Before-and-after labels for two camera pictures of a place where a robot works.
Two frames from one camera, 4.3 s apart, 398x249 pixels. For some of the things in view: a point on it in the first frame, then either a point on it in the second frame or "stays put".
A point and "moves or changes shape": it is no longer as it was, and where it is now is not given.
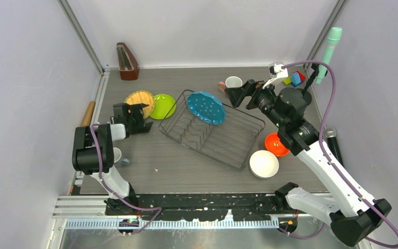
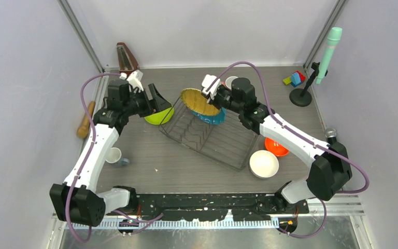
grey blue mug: (118, 161) stays put
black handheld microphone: (330, 134) stays put
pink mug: (230, 82) stays put
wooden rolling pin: (88, 114) stays put
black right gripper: (236, 94) → (213, 102)
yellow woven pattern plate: (142, 97) moves or changes shape
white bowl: (264, 164) stays put
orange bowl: (273, 144) stays put
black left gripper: (137, 111) → (157, 104)
